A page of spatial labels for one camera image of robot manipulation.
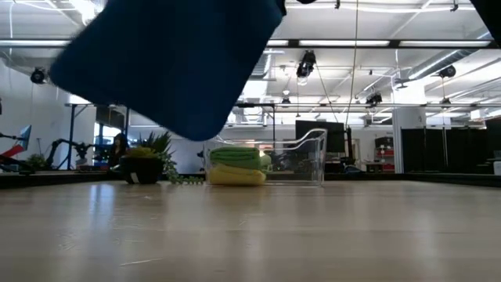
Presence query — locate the green microfiber towel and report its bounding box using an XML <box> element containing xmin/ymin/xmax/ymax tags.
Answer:
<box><xmin>209</xmin><ymin>146</ymin><xmax>273</xmax><ymax>172</ymax></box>

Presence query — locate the yellow microfiber towel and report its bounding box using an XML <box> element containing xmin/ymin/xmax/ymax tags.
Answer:
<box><xmin>207</xmin><ymin>163</ymin><xmax>267</xmax><ymax>186</ymax></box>

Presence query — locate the blue microfiber towel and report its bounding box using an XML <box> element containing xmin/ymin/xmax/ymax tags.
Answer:
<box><xmin>49</xmin><ymin>0</ymin><xmax>288</xmax><ymax>142</ymax></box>

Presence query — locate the clear plastic bin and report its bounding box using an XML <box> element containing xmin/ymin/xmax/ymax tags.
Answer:
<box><xmin>203</xmin><ymin>128</ymin><xmax>328</xmax><ymax>187</ymax></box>

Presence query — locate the large black monitor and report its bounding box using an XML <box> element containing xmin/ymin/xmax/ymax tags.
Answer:
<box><xmin>295</xmin><ymin>120</ymin><xmax>346</xmax><ymax>154</ymax></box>

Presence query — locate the potted succulent plant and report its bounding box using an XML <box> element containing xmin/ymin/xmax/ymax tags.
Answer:
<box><xmin>119</xmin><ymin>131</ymin><xmax>204</xmax><ymax>186</ymax></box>

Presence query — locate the person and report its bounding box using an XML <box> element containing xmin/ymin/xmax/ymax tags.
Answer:
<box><xmin>108</xmin><ymin>132</ymin><xmax>129</xmax><ymax>169</ymax></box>

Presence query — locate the red storage shelf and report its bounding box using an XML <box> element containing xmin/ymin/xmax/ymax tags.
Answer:
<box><xmin>374</xmin><ymin>136</ymin><xmax>395</xmax><ymax>172</ymax></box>

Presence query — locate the black curtain partition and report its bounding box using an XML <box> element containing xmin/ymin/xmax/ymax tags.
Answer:
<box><xmin>401</xmin><ymin>117</ymin><xmax>501</xmax><ymax>175</ymax></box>

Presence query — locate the small background plant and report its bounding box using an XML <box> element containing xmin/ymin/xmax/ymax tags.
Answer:
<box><xmin>26</xmin><ymin>153</ymin><xmax>49</xmax><ymax>170</ymax></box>

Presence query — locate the tilted background monitor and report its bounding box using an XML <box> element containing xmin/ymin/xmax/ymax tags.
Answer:
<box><xmin>15</xmin><ymin>125</ymin><xmax>33</xmax><ymax>154</ymax></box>

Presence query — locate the red flat object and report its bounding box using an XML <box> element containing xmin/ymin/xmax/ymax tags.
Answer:
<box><xmin>0</xmin><ymin>143</ymin><xmax>20</xmax><ymax>158</ymax></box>

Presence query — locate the black background stand frame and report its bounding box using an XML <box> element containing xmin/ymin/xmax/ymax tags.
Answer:
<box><xmin>64</xmin><ymin>102</ymin><xmax>131</xmax><ymax>170</ymax></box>

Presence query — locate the black aluminium table frame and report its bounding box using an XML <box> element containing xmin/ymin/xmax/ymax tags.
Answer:
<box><xmin>0</xmin><ymin>170</ymin><xmax>501</xmax><ymax>189</ymax></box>

